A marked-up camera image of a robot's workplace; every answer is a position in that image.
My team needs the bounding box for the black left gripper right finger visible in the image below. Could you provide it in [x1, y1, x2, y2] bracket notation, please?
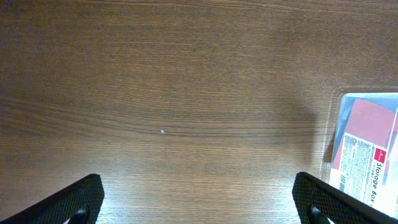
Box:
[292, 172, 397, 224]

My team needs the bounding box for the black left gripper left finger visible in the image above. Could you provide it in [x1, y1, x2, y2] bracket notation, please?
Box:
[1, 174, 104, 224]

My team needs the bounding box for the clear plastic storage box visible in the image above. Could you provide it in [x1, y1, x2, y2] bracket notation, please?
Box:
[329, 93, 397, 218]

